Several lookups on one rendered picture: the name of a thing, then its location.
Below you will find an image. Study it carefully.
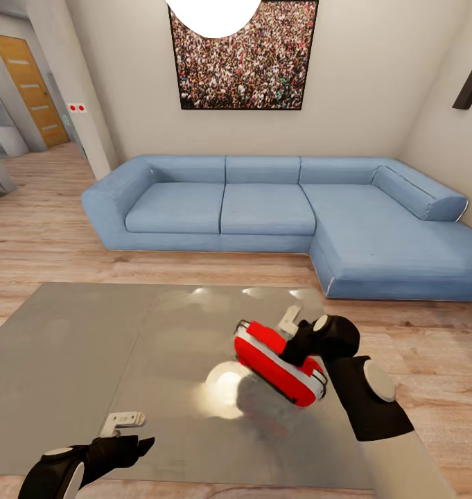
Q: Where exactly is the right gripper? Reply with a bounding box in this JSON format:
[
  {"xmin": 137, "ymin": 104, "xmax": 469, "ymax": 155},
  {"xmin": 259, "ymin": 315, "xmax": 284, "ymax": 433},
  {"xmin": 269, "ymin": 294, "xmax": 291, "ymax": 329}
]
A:
[{"xmin": 279, "ymin": 319, "xmax": 311, "ymax": 368}]

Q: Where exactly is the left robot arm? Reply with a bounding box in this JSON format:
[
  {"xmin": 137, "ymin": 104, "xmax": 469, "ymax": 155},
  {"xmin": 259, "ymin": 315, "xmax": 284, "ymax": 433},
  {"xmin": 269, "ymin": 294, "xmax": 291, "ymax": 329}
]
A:
[{"xmin": 18, "ymin": 412, "xmax": 155, "ymax": 499}]

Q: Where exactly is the radio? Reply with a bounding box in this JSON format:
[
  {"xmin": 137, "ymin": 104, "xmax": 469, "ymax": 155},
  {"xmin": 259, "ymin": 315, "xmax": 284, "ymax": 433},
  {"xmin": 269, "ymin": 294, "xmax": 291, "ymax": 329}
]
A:
[{"xmin": 235, "ymin": 321, "xmax": 328, "ymax": 407}]

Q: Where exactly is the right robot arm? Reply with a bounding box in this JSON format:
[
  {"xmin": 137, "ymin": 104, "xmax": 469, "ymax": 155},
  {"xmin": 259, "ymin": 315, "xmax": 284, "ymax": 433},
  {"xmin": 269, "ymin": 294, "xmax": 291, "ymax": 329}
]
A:
[{"xmin": 279, "ymin": 306, "xmax": 460, "ymax": 499}]

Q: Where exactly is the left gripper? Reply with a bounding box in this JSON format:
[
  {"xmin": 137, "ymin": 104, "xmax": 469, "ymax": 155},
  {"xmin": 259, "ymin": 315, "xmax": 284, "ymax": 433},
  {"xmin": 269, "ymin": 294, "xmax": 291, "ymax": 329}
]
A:
[{"xmin": 92, "ymin": 435, "xmax": 155, "ymax": 482}]

